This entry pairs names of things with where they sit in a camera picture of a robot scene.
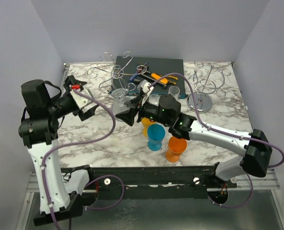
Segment orange handled pliers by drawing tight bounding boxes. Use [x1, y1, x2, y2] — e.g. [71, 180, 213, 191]
[156, 73, 179, 85]

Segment blue plastic goblet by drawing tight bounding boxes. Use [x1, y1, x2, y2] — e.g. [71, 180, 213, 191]
[147, 124, 165, 151]

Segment ribbed clear glass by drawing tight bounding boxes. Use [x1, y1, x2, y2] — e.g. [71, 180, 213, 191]
[148, 94, 160, 105]

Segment dark blue network switch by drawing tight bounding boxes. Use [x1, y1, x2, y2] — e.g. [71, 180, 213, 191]
[111, 56, 188, 99]

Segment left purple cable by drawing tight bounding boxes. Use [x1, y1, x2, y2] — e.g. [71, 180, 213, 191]
[41, 88, 125, 230]

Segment yellow plastic wine glass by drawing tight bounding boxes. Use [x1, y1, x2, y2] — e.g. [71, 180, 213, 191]
[141, 118, 156, 138]

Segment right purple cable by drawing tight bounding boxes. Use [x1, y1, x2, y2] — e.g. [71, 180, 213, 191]
[148, 73, 284, 208]

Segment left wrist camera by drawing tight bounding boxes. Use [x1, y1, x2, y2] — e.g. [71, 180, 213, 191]
[70, 85, 95, 113]

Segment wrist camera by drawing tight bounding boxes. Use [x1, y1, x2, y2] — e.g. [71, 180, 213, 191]
[70, 85, 95, 113]
[137, 80, 154, 105]

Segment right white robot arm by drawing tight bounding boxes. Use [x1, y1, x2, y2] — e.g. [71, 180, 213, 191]
[116, 95, 273, 188]

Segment purple cable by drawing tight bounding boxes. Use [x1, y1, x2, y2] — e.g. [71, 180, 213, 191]
[148, 73, 284, 208]
[41, 88, 125, 230]

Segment aluminium frame rail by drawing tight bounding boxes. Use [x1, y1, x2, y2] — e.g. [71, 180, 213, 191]
[26, 171, 281, 192]

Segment black T-handle tool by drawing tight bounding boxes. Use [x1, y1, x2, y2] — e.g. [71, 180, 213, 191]
[133, 77, 147, 85]

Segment clear wine glass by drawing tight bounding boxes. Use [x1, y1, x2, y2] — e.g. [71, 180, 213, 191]
[111, 89, 131, 115]

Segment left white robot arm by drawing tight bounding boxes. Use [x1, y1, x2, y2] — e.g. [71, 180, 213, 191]
[18, 75, 97, 226]

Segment chrome glass rack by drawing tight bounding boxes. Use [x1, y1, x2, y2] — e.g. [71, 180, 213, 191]
[86, 51, 147, 94]
[186, 60, 231, 114]

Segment orange plastic goblet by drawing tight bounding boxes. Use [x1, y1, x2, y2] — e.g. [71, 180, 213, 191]
[165, 137, 187, 163]

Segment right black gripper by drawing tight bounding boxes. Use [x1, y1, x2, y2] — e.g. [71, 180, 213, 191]
[116, 94, 171, 127]

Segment black mounting rail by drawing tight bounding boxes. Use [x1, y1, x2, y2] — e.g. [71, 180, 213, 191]
[37, 165, 238, 207]

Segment orange black screwdriver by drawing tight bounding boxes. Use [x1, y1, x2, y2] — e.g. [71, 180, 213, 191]
[149, 72, 169, 89]

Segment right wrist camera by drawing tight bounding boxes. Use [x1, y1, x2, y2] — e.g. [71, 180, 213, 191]
[137, 80, 154, 105]

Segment clear plastic cup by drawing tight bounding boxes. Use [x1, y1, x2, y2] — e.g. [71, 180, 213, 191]
[168, 86, 180, 101]

